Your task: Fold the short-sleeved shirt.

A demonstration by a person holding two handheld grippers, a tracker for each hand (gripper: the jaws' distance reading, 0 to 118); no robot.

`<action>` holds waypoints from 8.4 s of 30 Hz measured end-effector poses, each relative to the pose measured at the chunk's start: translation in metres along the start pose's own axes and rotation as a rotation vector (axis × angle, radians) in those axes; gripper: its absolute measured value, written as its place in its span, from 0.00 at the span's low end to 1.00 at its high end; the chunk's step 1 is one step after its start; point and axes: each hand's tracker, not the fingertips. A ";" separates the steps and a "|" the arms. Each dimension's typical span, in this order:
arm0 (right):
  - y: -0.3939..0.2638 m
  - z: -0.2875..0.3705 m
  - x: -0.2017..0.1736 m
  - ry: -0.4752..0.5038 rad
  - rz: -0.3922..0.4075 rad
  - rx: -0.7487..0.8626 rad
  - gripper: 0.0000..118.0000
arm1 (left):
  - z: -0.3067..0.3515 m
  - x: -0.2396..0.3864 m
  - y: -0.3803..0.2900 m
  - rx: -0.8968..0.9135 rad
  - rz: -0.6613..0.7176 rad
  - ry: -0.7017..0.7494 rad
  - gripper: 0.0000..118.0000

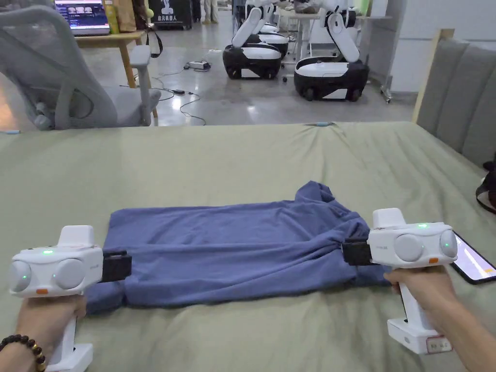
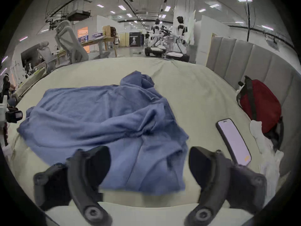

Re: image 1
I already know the bed with pale green sheet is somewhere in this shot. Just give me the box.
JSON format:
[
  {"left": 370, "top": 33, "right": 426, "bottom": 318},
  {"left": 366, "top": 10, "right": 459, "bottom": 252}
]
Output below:
[{"left": 0, "top": 121, "right": 496, "bottom": 372}]

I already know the person's right hand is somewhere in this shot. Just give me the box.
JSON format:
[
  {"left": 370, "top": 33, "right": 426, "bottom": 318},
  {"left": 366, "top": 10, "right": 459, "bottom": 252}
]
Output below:
[{"left": 383, "top": 265, "right": 461, "bottom": 311}]

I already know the wooden table with monitor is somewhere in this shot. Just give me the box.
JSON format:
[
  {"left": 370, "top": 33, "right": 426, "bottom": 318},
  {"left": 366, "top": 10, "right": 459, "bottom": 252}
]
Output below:
[{"left": 54, "top": 0, "right": 159, "bottom": 119}]

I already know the grey padded headboard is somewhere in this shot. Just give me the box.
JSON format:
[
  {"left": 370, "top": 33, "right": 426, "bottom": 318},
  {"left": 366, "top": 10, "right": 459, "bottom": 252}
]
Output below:
[{"left": 416, "top": 38, "right": 496, "bottom": 168}]

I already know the black bag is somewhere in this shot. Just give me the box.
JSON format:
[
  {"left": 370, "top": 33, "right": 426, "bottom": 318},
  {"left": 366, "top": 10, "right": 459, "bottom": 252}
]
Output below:
[{"left": 475, "top": 160, "right": 496, "bottom": 214}]

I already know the person's left hand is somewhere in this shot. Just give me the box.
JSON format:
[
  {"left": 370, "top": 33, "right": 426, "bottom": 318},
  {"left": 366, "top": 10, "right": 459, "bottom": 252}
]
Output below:
[{"left": 15, "top": 294, "right": 87, "bottom": 358}]

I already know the blue shirt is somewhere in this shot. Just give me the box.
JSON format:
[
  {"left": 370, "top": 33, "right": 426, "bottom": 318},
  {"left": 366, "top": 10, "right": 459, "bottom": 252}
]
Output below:
[{"left": 84, "top": 180, "right": 393, "bottom": 316}]

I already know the white and black robot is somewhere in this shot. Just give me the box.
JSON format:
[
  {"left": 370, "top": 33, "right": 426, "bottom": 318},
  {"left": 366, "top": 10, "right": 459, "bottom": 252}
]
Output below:
[
  {"left": 293, "top": 0, "right": 370, "bottom": 103},
  {"left": 222, "top": 0, "right": 283, "bottom": 81},
  {"left": 256, "top": 22, "right": 290, "bottom": 60}
]

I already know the person's right forearm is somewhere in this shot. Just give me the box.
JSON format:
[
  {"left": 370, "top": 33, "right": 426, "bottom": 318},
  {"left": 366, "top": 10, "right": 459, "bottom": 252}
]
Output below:
[{"left": 424, "top": 294, "right": 496, "bottom": 372}]

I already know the black phone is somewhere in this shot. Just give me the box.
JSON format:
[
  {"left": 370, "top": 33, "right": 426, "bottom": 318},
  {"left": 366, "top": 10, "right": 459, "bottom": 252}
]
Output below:
[{"left": 450, "top": 230, "right": 496, "bottom": 286}]

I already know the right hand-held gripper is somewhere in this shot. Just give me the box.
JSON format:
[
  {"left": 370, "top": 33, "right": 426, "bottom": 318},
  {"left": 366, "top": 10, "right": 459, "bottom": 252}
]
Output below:
[{"left": 342, "top": 208, "right": 458, "bottom": 355}]

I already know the person's left forearm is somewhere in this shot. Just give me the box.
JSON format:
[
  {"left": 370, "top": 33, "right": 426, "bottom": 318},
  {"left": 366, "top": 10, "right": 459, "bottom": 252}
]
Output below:
[{"left": 0, "top": 334, "right": 48, "bottom": 372}]

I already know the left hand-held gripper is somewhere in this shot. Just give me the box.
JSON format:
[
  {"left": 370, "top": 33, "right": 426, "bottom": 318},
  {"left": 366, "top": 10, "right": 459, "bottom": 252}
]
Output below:
[{"left": 7, "top": 226, "right": 132, "bottom": 372}]

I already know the grey office chair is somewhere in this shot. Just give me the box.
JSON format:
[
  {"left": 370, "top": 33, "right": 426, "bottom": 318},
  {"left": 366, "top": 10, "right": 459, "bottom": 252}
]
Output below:
[{"left": 0, "top": 5, "right": 162, "bottom": 131}]

